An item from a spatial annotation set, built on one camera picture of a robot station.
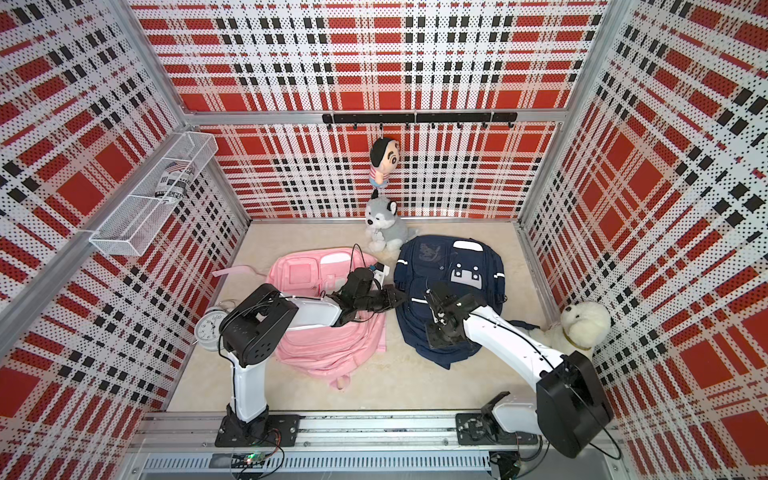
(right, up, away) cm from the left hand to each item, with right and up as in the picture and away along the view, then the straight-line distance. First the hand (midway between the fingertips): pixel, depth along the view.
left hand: (411, 294), depth 92 cm
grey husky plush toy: (-7, +21, +12) cm, 25 cm away
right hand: (+9, -11, -10) cm, 17 cm away
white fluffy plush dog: (+42, -5, -20) cm, 46 cm away
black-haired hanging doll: (-8, +42, -1) cm, 43 cm away
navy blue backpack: (+5, +10, +12) cm, 17 cm away
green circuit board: (-38, -35, -23) cm, 57 cm away
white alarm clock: (-61, -10, -4) cm, 62 cm away
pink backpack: (-31, +6, +6) cm, 32 cm away
